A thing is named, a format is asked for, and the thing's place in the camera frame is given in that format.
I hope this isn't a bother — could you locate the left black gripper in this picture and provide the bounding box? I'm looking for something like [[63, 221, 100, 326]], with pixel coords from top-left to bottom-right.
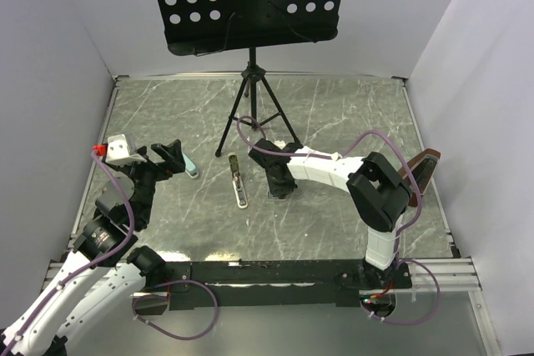
[[115, 138, 184, 225]]

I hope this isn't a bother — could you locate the light blue stapler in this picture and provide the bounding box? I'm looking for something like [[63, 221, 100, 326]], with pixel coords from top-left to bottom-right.
[[182, 153, 199, 179]]

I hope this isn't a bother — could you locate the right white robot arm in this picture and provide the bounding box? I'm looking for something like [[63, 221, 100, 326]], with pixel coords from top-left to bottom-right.
[[249, 138, 412, 288]]

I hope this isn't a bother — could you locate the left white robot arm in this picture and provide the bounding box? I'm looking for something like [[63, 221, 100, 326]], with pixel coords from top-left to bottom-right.
[[1, 134, 186, 355]]

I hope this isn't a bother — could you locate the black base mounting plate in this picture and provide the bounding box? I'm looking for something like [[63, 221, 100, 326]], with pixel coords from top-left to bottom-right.
[[139, 259, 412, 310]]

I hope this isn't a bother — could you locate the brown wooden metronome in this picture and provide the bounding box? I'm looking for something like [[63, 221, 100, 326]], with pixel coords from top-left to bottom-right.
[[407, 148, 441, 197]]

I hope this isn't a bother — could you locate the black perforated music stand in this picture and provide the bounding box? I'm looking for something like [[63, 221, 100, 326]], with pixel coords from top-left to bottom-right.
[[145, 0, 350, 158]]

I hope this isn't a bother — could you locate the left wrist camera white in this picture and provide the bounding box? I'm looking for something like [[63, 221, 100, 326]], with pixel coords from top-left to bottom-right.
[[93, 134, 146, 167]]

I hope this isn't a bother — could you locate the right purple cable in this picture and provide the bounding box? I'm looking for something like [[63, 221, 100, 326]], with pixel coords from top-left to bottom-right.
[[235, 116, 425, 257]]

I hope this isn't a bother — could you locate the aluminium rail frame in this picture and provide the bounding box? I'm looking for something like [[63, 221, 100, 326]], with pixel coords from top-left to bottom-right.
[[41, 74, 501, 356]]

